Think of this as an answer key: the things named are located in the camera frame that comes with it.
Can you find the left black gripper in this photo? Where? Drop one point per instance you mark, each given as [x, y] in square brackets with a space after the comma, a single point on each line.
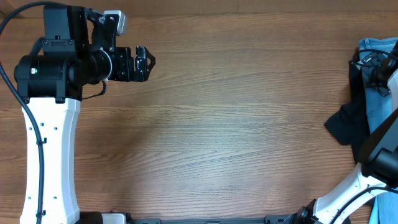
[127, 74]

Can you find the light blue denim jeans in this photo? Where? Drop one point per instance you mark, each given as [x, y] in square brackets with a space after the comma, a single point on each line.
[378, 108]

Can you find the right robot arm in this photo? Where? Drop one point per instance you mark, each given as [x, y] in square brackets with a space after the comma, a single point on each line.
[376, 170]

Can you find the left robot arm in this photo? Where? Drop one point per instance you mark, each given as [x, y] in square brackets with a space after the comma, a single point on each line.
[78, 49]

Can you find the black t-shirt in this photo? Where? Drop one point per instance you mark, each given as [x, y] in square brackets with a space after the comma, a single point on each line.
[349, 125]

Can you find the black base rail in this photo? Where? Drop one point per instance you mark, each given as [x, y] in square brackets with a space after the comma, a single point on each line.
[126, 218]

